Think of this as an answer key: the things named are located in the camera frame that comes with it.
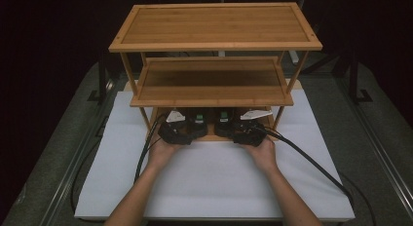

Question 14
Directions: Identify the person's left hand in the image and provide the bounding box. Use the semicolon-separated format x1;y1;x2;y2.
146;133;183;171

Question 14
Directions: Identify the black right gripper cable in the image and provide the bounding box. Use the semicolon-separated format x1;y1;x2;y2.
254;126;378;226

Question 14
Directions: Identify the person's right hand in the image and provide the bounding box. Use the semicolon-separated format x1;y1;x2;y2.
244;135;280;173

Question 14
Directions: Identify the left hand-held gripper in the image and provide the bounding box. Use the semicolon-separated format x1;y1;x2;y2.
157;109;193;146

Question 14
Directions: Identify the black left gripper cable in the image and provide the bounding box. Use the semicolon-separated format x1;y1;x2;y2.
70;112;168;220

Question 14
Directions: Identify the white table mat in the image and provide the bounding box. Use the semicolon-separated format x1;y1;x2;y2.
73;89;356;221

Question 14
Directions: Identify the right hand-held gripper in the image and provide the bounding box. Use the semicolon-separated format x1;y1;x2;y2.
232;108;275;148

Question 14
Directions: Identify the black shoe with green strap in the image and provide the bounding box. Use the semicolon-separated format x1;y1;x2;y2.
213;108;238;138
185;108;209;140

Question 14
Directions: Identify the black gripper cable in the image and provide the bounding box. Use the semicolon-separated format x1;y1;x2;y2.
254;126;378;226
70;112;168;220

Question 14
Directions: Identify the three-tier wooden shelf rack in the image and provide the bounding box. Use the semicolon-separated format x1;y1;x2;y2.
108;2;323;143

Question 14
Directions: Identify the metal table edge rail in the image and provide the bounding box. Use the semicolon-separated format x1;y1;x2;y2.
337;77;413;217
38;79;115;226

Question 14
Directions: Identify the black metal stand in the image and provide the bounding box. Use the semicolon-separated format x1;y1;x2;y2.
348;50;374;105
87;50;115;105

